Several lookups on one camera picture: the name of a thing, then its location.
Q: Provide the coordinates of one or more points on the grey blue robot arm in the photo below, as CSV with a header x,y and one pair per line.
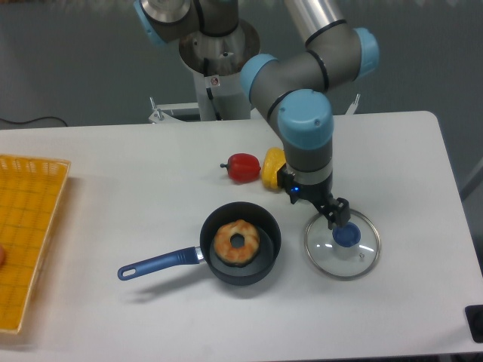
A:
x,y
291,95

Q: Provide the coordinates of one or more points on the glazed toy donut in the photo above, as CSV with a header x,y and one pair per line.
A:
x,y
237,243

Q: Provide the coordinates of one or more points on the red toy bell pepper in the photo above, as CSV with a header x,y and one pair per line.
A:
x,y
242,168

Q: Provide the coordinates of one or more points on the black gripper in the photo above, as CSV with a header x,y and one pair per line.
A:
x,y
319,195

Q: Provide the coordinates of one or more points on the yellow plastic basket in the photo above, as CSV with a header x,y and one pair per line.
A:
x,y
31,189

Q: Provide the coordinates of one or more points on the glass lid blue knob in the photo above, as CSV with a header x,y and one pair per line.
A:
x,y
345,253

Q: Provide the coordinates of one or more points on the yellow toy bell pepper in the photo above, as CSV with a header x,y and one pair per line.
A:
x,y
274,160

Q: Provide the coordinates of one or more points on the dark blue saucepan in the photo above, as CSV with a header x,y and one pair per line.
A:
x,y
250,273

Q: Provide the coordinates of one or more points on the black object table corner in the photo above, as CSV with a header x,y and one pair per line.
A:
x,y
474,316

